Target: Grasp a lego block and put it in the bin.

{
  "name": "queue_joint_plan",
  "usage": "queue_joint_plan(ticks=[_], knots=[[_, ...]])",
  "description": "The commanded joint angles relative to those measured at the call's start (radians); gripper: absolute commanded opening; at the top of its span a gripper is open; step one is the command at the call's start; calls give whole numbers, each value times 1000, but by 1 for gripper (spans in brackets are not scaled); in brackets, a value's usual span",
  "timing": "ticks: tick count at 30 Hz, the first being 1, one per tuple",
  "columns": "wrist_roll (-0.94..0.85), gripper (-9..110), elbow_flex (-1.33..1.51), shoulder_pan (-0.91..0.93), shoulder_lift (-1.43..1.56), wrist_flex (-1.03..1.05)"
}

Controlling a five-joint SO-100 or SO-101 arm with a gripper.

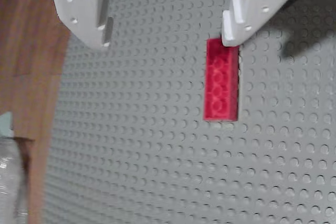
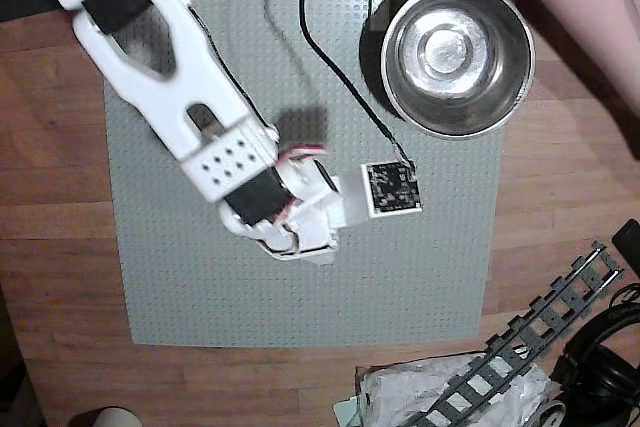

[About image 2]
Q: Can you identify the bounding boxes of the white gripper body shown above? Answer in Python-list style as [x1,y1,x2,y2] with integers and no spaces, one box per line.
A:
[277,159,349,253]

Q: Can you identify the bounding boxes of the black headphones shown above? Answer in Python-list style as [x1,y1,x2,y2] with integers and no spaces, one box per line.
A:
[549,284,640,427]

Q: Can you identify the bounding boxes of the wrist camera board white housing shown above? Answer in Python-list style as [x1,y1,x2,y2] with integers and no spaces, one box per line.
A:
[334,160,424,228]

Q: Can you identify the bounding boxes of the white wheel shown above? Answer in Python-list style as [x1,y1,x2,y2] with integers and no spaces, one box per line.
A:
[529,399,569,427]

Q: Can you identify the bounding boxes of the black flat rectangular object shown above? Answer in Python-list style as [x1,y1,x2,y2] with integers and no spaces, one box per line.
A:
[610,218,640,268]

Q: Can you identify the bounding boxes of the grey lego train track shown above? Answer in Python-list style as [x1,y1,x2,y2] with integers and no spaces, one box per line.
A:
[399,241,626,427]

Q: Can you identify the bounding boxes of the stainless steel bowl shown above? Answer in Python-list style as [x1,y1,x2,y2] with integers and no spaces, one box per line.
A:
[379,0,536,139]

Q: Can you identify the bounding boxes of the white cylinder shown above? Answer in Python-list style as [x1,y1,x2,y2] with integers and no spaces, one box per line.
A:
[67,405,144,427]

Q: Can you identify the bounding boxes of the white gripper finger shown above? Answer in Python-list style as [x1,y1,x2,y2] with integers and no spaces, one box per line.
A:
[218,205,302,259]
[296,225,343,268]

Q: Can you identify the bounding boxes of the large grey lego baseplate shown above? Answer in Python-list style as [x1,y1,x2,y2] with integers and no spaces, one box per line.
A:
[102,0,507,348]

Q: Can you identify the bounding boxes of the person's forearm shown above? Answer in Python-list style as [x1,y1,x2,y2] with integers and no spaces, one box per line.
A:
[519,0,640,163]

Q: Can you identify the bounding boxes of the pale green sheet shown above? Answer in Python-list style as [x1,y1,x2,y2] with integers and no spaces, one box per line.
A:
[332,394,367,427]

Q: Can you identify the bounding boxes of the white crumpled plastic bag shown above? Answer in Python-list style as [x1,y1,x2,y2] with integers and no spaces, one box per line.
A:
[357,352,554,427]

